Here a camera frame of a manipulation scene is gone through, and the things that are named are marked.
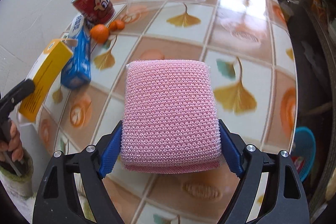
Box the orange white medicine box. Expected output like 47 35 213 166
18 38 77 122

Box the pink mesh sponge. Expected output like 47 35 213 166
120 60 223 174

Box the blue white toothpaste box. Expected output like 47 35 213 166
60 14 91 90

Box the person's left hand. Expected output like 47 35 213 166
0 121 24 161

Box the blue plastic basket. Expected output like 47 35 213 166
291 126 316 181

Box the red milk drink can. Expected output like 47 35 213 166
71 0 114 25

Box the small orange peel piece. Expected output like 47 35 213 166
108 19 125 32

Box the tiled pattern table cover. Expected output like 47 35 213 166
36 0 299 224

